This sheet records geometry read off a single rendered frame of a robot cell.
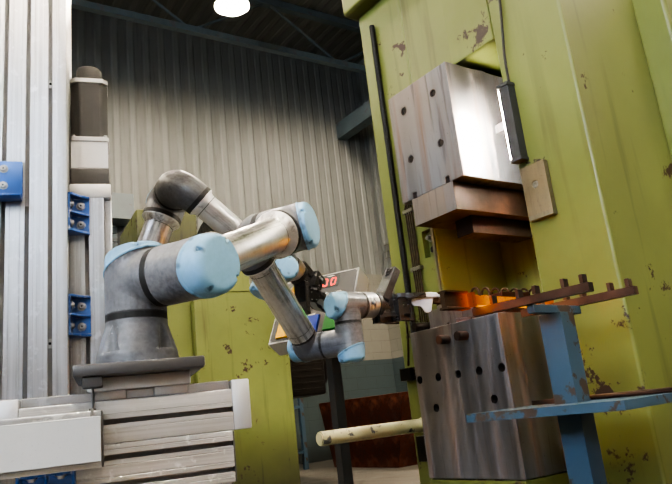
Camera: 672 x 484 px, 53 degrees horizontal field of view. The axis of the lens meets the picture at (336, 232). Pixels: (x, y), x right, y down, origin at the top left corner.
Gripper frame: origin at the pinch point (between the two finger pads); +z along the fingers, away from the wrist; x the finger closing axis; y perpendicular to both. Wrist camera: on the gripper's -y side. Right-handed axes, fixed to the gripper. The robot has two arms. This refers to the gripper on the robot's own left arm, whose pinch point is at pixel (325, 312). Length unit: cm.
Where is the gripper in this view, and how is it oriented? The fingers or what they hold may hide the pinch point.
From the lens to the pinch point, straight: 235.6
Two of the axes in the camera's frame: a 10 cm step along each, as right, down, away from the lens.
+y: 1.6, -7.5, 6.5
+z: 4.9, 6.3, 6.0
